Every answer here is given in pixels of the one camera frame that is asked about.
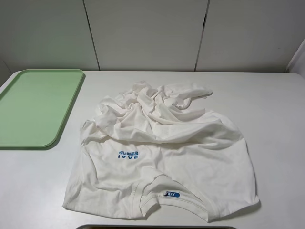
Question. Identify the white short sleeve t-shirt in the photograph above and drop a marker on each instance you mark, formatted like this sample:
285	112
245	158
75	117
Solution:
150	147

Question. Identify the green plastic tray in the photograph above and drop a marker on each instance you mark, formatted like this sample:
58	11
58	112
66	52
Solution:
35	105

